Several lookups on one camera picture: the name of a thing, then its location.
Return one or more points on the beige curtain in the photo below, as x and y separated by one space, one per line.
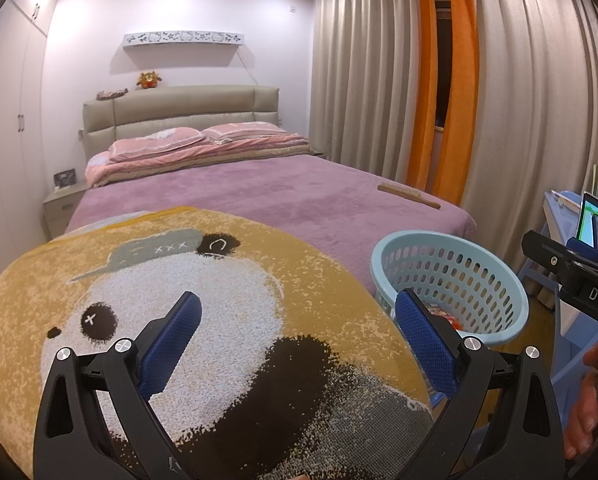
364 70
539 85

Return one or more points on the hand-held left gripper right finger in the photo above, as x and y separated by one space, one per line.
424 340

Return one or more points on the wooden brush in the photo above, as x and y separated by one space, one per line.
409 195

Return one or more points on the orange curtain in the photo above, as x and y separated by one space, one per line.
424 85
461 85

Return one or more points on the light blue desk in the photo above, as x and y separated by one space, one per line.
554 210

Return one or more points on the orange plush toy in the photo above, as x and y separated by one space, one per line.
149 80

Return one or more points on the beige nightstand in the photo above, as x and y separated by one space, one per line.
61 210

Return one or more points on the dark picture frame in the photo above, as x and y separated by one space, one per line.
65 179

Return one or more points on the white wardrobe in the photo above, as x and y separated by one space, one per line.
14 110

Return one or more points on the round panda rug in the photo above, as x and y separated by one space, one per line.
279 285

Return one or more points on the red printed packet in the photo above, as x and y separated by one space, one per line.
446 317

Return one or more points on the bed with purple cover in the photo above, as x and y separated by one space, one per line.
279 195

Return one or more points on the pink pillow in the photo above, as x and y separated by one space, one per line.
244 131
154 142

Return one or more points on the person's right hand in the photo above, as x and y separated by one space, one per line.
581 420

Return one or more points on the folded pink quilt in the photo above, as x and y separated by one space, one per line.
204 160

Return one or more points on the window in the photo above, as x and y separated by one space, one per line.
441 60

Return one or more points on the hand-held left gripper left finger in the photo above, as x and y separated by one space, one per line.
174 340

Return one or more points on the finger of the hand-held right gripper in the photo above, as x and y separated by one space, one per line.
554 260
591 255

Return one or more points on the white wall shelf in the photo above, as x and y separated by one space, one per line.
184 39

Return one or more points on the dark patterned cloth item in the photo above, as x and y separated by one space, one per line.
111 94

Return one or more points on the light blue plastic basket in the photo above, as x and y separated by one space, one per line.
479 280

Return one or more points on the beige upholstered bed headboard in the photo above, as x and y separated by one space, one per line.
179 110

